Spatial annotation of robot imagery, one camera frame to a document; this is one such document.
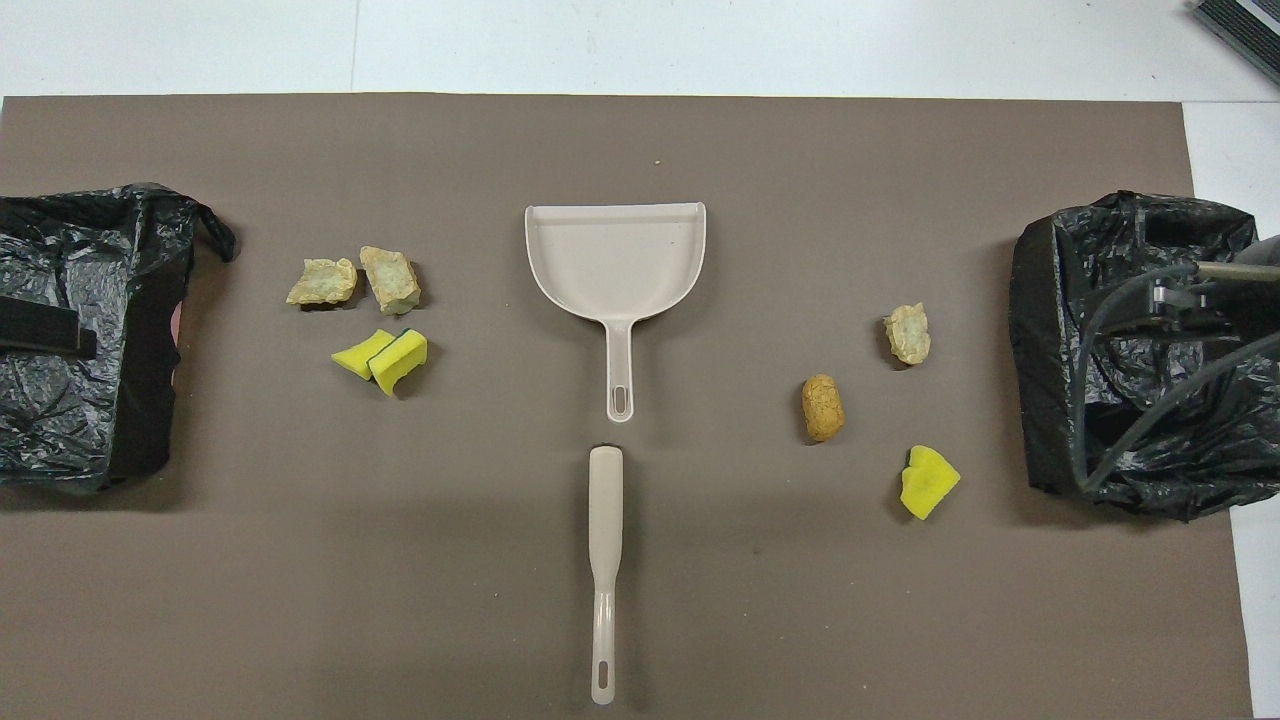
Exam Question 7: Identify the notched yellow green sponge piece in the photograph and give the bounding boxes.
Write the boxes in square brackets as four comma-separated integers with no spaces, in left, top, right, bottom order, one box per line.
[900,445,962,521]

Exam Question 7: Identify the pale rounded foam chunk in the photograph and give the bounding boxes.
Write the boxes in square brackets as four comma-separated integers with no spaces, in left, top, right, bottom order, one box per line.
[884,303,932,366]

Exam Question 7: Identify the black bag lined bin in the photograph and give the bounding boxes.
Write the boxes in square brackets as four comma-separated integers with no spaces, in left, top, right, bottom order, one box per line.
[1008,190,1280,523]
[0,183,238,493]

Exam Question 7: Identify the large yellow green sponge piece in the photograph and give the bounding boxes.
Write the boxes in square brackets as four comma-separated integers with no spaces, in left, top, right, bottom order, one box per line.
[367,329,429,397]

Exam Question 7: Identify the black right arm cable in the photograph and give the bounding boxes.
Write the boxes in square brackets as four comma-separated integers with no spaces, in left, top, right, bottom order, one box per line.
[1074,262,1280,491]

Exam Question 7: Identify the dark ribbed grille object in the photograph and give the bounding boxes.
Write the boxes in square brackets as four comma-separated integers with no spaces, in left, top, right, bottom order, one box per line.
[1192,0,1280,59]

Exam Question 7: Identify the pale tan foam chunk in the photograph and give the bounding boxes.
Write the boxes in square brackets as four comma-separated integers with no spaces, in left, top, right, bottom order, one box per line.
[359,246,422,316]

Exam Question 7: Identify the beige plastic dustpan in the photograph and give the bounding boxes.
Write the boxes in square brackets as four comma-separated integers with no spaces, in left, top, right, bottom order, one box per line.
[524,202,707,423]

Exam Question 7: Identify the small yellow green sponge piece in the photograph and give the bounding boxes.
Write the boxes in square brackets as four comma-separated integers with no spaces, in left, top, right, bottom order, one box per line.
[331,329,396,380]

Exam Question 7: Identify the brown table mat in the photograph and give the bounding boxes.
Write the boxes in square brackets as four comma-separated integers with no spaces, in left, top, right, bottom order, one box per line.
[0,93,1256,720]

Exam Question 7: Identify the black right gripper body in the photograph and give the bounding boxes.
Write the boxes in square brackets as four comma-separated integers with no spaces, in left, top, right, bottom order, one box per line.
[1143,280,1280,335]

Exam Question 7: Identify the tan orange foam chunk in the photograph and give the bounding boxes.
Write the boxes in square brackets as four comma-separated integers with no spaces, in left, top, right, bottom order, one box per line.
[286,258,358,307]

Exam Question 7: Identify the brown oval cork lump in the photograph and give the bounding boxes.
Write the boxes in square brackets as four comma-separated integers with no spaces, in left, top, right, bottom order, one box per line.
[801,374,846,443]

